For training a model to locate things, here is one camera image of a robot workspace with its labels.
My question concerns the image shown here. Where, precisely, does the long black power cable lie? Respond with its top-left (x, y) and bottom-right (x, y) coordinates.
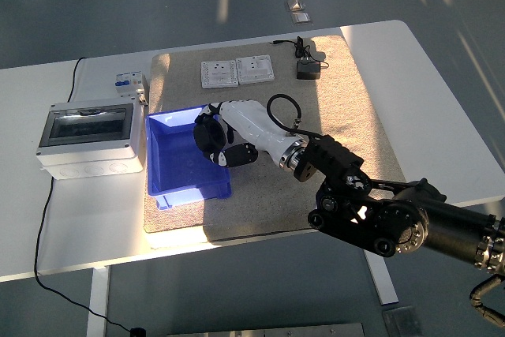
top-left (33, 56), bottom-right (137, 333)

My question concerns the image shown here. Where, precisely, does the square metal floor plate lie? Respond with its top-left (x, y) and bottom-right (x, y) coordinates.
top-left (381, 305), bottom-right (425, 337)

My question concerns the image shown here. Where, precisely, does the white table leg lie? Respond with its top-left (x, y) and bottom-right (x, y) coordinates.
top-left (86, 266), bottom-right (112, 337)
top-left (365, 252), bottom-right (399, 306)

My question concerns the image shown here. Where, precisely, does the grey-brown mat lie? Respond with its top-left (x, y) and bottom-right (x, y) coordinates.
top-left (142, 34), bottom-right (407, 243)

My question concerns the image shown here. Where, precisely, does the white wall switch panel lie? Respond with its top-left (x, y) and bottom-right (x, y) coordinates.
top-left (235, 54), bottom-right (275, 85)

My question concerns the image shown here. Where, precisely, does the black power adapter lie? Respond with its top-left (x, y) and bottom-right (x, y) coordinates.
top-left (296, 59), bottom-right (323, 81)

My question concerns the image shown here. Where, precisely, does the white wall socket panel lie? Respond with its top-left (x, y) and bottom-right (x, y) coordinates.
top-left (200, 59), bottom-right (240, 90)

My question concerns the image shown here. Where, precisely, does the white circuit breaker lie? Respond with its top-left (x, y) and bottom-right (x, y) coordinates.
top-left (114, 70), bottom-right (150, 107)

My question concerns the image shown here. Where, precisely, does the white electrical distribution box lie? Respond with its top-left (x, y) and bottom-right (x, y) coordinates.
top-left (36, 103), bottom-right (145, 182)

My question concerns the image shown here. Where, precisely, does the black adapter cord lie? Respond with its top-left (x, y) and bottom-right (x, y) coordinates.
top-left (271, 36), bottom-right (331, 73)

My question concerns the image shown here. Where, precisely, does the blue plastic bin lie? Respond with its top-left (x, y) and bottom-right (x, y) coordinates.
top-left (144, 104), bottom-right (233, 211)

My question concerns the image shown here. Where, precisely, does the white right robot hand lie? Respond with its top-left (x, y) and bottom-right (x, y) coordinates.
top-left (192, 99), bottom-right (307, 169)

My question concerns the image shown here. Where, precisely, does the black hexagonal nut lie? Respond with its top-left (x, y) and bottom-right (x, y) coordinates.
top-left (193, 122), bottom-right (228, 155)

